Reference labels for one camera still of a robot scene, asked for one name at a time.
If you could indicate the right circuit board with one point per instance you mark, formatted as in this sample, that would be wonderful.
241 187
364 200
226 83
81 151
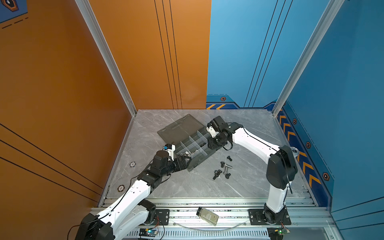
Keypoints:
277 234

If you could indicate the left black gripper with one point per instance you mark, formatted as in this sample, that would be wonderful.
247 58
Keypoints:
184 165

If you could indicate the silver drink can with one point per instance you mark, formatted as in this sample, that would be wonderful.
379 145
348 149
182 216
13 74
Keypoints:
295 152

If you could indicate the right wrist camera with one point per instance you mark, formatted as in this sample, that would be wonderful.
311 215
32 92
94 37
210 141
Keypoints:
210 129

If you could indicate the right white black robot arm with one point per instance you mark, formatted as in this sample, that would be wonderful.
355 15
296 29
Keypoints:
281 164

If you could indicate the aluminium front rail frame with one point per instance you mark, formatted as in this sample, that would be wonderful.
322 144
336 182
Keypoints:
240 219

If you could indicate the grey plastic organizer box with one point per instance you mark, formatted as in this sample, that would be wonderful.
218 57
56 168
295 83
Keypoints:
188 135

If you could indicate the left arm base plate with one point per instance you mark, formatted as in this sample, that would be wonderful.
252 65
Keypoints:
158 215

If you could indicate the pile of screws and nuts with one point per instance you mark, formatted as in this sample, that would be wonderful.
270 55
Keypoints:
224 170

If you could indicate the small glass jar on rail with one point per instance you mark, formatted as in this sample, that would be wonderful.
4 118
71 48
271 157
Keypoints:
208 216

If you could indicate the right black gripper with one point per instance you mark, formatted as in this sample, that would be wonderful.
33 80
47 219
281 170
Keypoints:
211 145

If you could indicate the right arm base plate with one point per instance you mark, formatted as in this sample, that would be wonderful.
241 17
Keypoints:
267 217

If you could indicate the left green circuit board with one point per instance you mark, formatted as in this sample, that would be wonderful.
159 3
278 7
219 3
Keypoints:
148 233

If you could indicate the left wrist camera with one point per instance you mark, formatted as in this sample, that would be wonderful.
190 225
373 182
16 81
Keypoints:
170 149

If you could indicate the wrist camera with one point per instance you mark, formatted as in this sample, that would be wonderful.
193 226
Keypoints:
170 149
210 129

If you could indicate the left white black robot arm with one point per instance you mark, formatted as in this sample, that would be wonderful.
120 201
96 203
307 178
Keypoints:
132 209

